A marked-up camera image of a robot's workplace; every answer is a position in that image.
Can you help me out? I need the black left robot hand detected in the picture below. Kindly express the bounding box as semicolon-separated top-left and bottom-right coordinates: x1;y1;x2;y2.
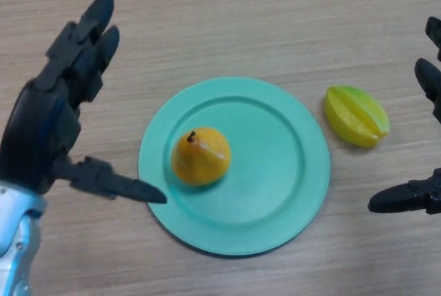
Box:
0;0;168;204

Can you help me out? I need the yellow green starfruit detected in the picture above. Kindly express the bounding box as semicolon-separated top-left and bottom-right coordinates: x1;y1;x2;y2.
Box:
323;85;391;149

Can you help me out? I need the green round plate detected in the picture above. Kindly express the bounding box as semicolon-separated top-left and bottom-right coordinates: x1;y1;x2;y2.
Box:
138;76;331;255

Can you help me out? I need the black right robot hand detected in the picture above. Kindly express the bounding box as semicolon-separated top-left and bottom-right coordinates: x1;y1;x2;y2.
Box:
367;16;441;215

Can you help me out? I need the yellow orange pear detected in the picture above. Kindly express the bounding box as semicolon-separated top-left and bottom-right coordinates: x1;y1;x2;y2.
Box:
171;127;231;187

